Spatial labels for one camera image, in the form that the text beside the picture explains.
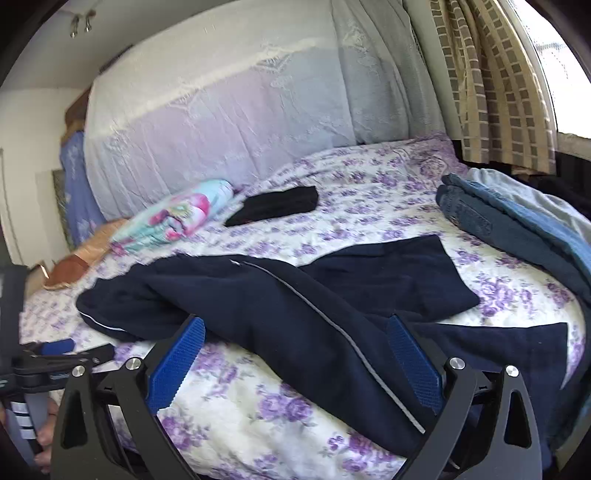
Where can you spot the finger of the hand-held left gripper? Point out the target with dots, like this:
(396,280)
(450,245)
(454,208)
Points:
(57,346)
(87,355)

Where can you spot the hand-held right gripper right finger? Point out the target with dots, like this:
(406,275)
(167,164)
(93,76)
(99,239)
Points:
(415,364)

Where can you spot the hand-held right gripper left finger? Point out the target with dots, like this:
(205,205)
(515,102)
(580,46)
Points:
(178,364)

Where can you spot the navy blue pants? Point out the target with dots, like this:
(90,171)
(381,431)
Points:
(277,314)

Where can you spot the person's left hand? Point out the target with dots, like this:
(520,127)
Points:
(44,438)

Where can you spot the orange satin pillow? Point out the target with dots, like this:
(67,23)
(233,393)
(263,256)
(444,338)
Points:
(78,263)

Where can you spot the blue floral cloth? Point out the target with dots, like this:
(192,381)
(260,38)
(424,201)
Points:
(76,184)

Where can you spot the colourful floral pillow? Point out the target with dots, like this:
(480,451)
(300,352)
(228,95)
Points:
(180,214)

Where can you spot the dark blue folded jeans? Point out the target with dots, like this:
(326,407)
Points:
(485,217)

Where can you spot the purple floral bedsheet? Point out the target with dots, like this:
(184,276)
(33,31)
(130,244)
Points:
(369,207)

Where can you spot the black folded cloth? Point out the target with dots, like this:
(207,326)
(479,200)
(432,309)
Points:
(277,205)

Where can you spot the light blue folded jeans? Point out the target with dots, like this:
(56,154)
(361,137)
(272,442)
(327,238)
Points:
(531,194)

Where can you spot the white lace cover cloth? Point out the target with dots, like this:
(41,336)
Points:
(207,129)

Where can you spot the dark furniture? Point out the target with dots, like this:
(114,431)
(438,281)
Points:
(572,168)

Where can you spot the beige checked curtain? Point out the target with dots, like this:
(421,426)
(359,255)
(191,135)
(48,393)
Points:
(498,92)

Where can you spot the sheer white lace curtain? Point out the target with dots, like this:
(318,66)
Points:
(383,69)

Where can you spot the window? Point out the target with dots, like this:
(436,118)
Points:
(570,92)

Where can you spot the metal wall hook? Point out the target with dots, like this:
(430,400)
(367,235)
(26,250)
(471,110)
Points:
(87,23)
(74,27)

